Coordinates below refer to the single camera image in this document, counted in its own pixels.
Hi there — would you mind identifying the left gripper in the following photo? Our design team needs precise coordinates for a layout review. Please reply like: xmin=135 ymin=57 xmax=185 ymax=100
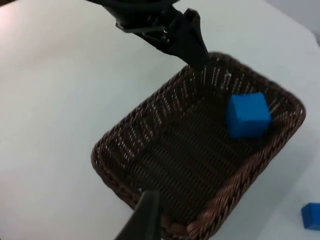
xmin=84 ymin=0 xmax=210 ymax=70

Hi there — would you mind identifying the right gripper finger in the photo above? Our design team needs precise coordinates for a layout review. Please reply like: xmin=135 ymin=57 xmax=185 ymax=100
xmin=113 ymin=190 xmax=162 ymax=240

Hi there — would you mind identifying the dark brown wicker basket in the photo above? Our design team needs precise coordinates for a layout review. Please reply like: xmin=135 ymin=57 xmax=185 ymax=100
xmin=90 ymin=51 xmax=307 ymax=240

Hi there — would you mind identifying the large blue cube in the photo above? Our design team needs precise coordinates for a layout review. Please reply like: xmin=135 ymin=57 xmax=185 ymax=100
xmin=225 ymin=92 xmax=273 ymax=140

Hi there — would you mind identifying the small blue cube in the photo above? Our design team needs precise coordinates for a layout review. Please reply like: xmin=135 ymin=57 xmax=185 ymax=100
xmin=300 ymin=202 xmax=320 ymax=231

